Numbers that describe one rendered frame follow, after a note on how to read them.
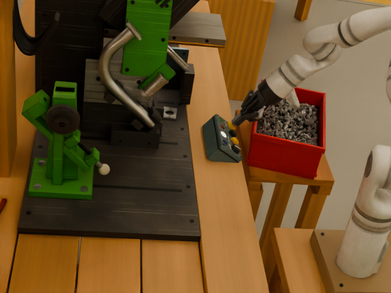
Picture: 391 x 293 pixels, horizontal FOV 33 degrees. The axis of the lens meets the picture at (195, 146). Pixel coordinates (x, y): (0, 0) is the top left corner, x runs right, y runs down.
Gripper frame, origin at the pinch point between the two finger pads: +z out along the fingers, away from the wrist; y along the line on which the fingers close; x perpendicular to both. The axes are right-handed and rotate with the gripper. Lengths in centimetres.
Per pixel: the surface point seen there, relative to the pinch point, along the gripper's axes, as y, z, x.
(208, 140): 6.5, 7.8, -5.4
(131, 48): -1.8, 2.9, -37.0
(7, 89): 22, 19, -60
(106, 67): 2.7, 9.4, -39.7
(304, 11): -267, 15, 132
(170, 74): 0.0, 1.3, -24.9
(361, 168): -102, 23, 134
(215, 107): -13.3, 6.9, -0.5
